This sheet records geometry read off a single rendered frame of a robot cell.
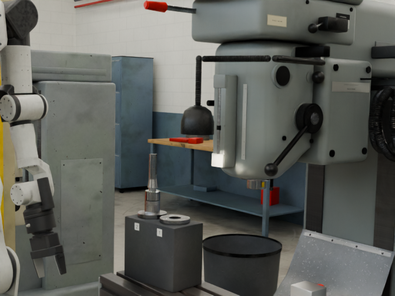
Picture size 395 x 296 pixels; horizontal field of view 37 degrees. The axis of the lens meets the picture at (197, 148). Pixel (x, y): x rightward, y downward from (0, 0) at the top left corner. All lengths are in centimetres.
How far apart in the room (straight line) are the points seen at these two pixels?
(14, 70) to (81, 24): 930
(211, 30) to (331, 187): 64
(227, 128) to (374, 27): 49
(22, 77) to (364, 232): 109
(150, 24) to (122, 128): 171
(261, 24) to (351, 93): 34
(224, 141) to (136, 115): 744
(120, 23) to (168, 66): 152
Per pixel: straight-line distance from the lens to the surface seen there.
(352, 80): 150
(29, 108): 183
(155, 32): 913
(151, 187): 179
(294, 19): 134
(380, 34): 161
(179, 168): 860
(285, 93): 135
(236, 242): 375
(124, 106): 864
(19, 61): 185
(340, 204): 176
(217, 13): 137
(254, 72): 132
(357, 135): 153
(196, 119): 123
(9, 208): 299
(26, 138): 185
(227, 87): 133
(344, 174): 174
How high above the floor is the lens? 151
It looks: 5 degrees down
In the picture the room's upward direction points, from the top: 1 degrees clockwise
